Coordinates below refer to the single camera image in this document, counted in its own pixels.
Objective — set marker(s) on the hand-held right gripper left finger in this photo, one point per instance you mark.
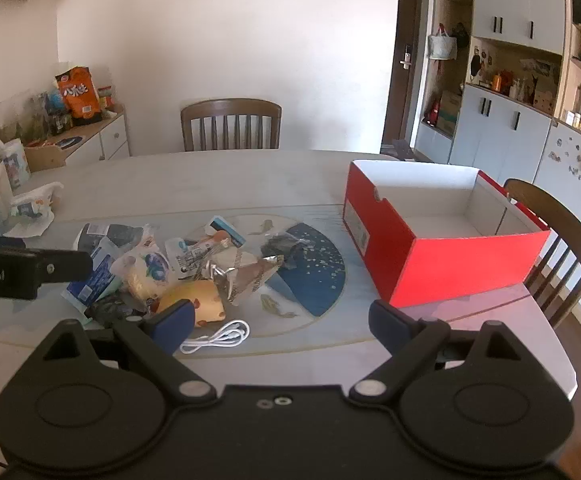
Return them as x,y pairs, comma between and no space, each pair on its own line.
175,321

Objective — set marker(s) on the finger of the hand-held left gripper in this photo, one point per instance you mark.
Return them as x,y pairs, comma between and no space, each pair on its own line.
68,266

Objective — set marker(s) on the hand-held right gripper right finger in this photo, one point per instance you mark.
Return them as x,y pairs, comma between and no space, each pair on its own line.
390,321

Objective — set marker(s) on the yellow cheese plush toy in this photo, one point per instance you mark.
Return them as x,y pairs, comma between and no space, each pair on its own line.
200,305

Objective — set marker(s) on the dark grey tissue pack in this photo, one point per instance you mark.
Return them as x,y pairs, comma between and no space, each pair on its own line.
113,237

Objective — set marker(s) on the red cardboard box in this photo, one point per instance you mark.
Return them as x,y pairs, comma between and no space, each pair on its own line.
450,270

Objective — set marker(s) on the silver foil wrapper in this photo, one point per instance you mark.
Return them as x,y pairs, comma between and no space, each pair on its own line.
243,280

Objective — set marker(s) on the orange snack packet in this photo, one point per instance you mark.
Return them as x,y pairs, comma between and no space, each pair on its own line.
211,243

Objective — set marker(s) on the white marble desktop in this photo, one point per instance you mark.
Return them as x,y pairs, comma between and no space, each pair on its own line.
270,185

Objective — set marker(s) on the blue tissue pack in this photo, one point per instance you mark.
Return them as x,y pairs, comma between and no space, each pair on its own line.
93,280

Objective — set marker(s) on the white packet blue print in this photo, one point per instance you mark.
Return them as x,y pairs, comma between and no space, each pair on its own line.
143,270

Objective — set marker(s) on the black plastic wrapper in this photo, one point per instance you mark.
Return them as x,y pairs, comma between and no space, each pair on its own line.
115,310

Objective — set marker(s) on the white pouch black print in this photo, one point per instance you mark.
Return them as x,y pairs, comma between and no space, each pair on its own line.
183,260

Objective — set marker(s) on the white printed plastic bag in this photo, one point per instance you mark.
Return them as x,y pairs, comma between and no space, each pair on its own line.
35,210

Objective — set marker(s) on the blue white card packet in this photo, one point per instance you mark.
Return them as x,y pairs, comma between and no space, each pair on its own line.
223,227

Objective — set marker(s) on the white printed mug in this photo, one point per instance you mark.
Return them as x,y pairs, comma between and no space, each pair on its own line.
18,165

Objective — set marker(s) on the black round mat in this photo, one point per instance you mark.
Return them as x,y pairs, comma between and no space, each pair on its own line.
68,141

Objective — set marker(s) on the black crumpled bag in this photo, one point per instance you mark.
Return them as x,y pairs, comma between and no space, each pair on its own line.
283,247

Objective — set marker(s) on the white wooden sideboard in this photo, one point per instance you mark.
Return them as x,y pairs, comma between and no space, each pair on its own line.
105,140

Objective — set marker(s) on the large orange snack bag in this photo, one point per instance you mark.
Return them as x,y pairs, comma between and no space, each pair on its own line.
80,95

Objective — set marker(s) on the brown wooden slatted chair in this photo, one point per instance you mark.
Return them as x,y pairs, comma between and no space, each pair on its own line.
230,107
570,230

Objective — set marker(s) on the small red item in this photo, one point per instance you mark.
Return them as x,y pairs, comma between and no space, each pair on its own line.
431,114

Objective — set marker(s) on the white wooden cabinet unit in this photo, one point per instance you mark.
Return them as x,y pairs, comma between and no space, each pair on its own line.
495,125

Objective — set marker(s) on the white magnet-covered cabinet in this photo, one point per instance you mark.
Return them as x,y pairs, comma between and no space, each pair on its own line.
560,170

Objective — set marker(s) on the orange jar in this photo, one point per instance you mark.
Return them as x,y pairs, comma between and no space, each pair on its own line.
497,82

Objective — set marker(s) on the pale hanging tote bag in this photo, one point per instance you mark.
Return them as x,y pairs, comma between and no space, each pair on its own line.
443,47

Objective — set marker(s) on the dark brown door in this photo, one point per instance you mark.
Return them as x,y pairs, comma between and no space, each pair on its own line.
410,35

